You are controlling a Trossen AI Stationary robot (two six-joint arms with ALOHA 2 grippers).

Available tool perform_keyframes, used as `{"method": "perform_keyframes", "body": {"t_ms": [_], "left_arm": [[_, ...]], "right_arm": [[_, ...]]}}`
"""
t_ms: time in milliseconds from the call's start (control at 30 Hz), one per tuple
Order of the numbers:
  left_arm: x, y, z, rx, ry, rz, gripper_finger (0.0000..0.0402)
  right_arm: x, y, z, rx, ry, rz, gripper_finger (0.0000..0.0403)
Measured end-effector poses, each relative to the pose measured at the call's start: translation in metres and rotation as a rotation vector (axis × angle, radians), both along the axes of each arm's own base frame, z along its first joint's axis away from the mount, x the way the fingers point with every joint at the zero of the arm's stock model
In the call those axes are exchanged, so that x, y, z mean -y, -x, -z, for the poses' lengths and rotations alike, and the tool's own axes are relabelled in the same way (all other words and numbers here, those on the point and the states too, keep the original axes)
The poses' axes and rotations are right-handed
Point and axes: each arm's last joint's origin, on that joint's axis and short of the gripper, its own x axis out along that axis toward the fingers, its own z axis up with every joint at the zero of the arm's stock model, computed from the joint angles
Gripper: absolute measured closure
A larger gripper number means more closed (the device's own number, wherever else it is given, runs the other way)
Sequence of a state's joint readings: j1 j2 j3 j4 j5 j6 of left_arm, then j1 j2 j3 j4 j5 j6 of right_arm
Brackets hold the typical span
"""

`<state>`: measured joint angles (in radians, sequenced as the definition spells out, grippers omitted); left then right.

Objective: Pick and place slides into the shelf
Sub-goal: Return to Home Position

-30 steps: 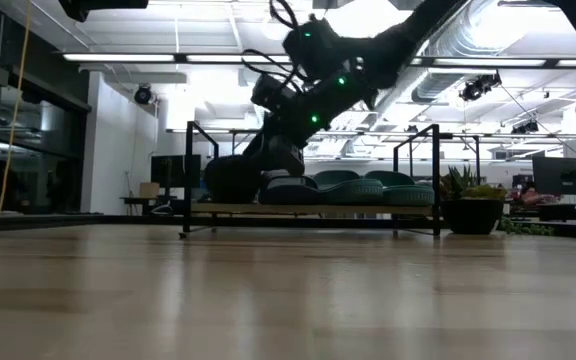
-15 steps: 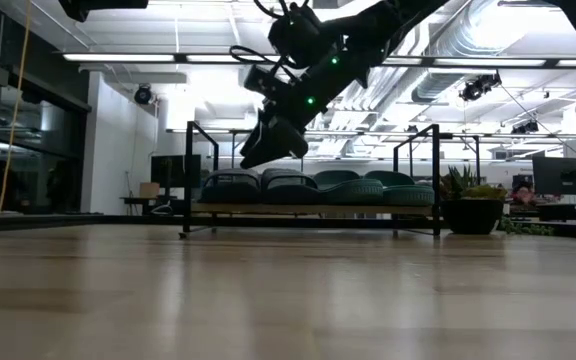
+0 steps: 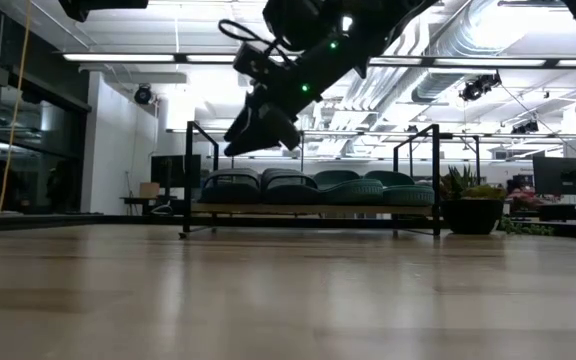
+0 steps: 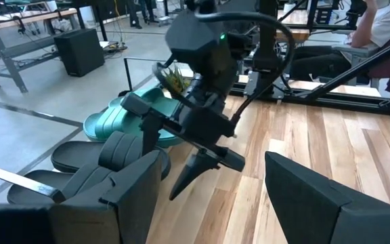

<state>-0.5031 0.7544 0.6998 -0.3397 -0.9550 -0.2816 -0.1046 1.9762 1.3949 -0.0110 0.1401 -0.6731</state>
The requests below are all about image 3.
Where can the potted succulent plant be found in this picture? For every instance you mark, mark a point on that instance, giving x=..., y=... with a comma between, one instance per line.
x=470, y=217

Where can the pink flowers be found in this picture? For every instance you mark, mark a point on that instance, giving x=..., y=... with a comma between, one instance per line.
x=523, y=197

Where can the black computer monitor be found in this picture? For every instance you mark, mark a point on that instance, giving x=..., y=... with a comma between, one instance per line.
x=563, y=175
x=175, y=170

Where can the black rubber slide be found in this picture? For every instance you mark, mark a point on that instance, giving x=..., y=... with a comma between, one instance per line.
x=230, y=192
x=290, y=192

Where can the round black wall speaker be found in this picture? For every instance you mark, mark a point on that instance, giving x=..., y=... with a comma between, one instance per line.
x=143, y=95

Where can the silver ventilation duct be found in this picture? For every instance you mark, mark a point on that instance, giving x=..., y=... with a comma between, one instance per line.
x=433, y=85

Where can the cardboard box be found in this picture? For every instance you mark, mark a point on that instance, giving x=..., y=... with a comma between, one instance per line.
x=149, y=190

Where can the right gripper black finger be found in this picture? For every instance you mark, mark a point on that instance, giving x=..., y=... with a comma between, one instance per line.
x=245, y=120
x=273, y=135

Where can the long ceiling light rail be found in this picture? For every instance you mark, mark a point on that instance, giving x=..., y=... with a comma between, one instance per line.
x=118, y=57

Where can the black aluminium rig frame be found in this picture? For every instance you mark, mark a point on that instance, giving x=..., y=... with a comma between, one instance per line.
x=68, y=220

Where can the green rubber slide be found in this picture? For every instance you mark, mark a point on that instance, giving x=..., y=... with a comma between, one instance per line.
x=353, y=192
x=408, y=195

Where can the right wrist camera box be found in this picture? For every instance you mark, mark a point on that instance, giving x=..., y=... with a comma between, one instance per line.
x=253, y=60

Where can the background office desk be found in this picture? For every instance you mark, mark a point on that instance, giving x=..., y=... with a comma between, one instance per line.
x=133, y=199

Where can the black ceiling spotlight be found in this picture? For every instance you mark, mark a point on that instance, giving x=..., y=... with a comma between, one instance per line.
x=478, y=87
x=525, y=128

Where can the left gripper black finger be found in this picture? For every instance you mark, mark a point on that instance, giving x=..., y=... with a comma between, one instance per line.
x=98, y=5

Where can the wooden shelf black metal frame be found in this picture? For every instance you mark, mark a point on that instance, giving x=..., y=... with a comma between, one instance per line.
x=318, y=209

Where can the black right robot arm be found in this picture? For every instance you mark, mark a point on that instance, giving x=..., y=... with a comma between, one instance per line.
x=378, y=20

